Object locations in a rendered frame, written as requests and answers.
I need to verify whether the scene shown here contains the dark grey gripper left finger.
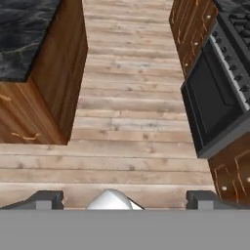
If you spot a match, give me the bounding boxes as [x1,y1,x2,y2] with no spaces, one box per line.
[0,189,64,211]

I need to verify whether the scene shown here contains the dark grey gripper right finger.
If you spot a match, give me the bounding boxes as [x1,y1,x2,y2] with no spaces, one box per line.
[186,189,250,211]

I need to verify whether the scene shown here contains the dark wooden door cabinet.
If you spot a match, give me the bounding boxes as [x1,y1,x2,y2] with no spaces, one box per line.
[208,131,250,207]

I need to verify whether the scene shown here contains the wooden island cabinet, black top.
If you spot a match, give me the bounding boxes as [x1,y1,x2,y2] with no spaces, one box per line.
[0,0,89,146]

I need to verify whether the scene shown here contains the dark wooden drawer cabinet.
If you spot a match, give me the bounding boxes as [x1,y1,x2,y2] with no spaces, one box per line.
[168,0,220,79]

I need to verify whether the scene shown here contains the white rounded object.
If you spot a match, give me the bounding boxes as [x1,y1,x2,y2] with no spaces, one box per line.
[85,188,145,211]

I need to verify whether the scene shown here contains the black oven door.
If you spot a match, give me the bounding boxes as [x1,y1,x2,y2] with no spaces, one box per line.
[180,41,245,154]

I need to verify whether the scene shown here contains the black oven with hob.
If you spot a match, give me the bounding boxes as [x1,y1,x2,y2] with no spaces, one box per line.
[180,0,250,160]

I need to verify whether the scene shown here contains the wooden cabinet handle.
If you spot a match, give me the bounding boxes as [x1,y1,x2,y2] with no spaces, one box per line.
[11,131,41,142]

